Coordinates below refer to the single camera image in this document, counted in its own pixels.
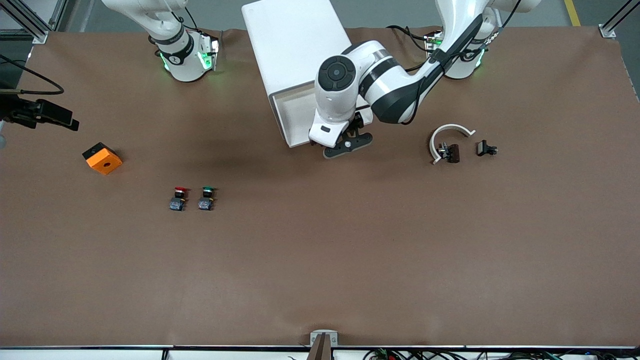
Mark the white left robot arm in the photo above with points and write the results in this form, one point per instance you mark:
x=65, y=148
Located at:
x=385, y=85

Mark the red push button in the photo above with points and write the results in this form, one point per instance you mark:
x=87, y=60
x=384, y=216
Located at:
x=177, y=202

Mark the orange box with hole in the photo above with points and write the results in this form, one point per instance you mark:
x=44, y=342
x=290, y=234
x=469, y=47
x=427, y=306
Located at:
x=105, y=162

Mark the white curved plastic clamp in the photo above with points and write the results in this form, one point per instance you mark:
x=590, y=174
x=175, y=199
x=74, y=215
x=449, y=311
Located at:
x=452, y=126

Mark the green push button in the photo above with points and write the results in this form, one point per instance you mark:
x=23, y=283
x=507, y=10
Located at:
x=205, y=202

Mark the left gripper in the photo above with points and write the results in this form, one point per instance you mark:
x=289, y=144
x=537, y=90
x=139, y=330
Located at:
x=358, y=123

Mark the small black clip part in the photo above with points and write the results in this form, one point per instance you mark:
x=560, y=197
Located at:
x=482, y=148

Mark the grey camera bracket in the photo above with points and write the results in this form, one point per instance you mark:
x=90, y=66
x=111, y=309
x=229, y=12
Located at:
x=324, y=345

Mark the aluminium frame post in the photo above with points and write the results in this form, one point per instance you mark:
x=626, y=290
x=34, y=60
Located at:
x=615, y=22
x=30, y=20

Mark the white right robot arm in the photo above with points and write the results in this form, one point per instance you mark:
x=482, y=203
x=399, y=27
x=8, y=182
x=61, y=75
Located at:
x=182, y=60

